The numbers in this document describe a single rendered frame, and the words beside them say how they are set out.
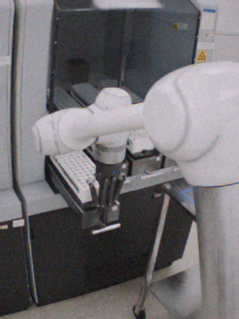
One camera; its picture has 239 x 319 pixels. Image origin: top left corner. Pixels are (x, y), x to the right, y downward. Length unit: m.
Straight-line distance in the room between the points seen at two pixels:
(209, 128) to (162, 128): 0.07
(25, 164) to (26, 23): 0.53
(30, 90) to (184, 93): 0.90
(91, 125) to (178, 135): 0.44
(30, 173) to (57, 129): 0.53
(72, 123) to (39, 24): 0.44
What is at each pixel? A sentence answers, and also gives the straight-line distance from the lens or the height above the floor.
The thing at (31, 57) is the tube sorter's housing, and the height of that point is 1.24.
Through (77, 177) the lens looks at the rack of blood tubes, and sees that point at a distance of 1.40.
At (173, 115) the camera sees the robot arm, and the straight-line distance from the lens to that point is 0.54.
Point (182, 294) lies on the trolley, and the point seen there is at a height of 0.28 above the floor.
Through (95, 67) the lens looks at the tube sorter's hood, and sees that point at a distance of 1.44.
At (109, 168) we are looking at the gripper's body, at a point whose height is 0.99.
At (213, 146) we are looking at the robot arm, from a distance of 0.57.
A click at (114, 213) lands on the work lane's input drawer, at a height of 0.77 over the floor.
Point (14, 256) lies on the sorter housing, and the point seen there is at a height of 0.47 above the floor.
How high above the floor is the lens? 1.65
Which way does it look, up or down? 32 degrees down
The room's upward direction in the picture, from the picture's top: 6 degrees clockwise
